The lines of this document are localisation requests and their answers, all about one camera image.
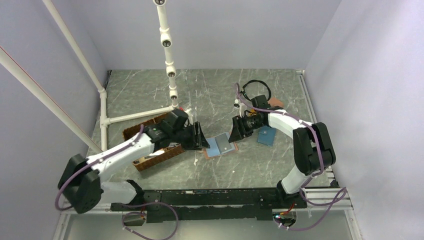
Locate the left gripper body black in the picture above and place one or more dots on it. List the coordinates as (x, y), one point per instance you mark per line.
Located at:
(193, 140)

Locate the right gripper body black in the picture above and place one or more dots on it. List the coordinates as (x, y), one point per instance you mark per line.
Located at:
(246, 123)

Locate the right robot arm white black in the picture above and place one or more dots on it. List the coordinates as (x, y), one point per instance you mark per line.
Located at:
(312, 146)

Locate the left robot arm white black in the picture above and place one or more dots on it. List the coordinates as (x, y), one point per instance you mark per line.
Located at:
(84, 182)

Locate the blue card holder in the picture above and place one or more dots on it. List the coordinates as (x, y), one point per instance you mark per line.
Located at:
(266, 135)

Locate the brown wicker basket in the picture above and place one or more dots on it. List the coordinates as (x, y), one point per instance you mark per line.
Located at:
(164, 154)

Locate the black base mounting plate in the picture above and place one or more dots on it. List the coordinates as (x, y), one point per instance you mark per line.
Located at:
(212, 204)

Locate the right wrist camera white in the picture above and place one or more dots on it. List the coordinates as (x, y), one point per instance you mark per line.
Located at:
(240, 106)

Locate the white pvc pipe frame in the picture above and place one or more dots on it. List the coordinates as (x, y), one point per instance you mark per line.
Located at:
(31, 36)

